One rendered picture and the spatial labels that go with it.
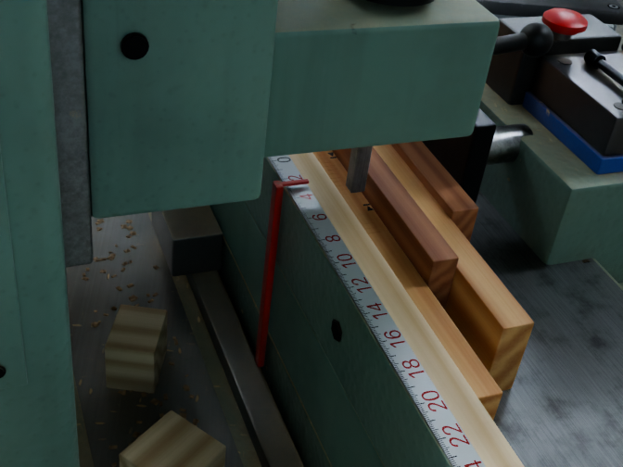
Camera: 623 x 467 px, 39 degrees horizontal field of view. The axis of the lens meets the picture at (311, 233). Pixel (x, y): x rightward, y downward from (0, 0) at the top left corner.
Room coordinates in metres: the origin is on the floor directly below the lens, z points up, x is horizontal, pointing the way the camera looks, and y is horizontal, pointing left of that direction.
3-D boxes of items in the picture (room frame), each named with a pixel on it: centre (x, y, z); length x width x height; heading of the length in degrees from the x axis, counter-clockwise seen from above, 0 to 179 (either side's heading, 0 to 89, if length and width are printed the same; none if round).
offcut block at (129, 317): (0.42, 0.10, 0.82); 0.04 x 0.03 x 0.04; 1
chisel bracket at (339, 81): (0.44, 0.00, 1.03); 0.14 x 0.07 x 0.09; 115
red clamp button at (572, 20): (0.57, -0.15, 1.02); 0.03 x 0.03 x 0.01
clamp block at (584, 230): (0.55, -0.18, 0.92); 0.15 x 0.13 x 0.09; 25
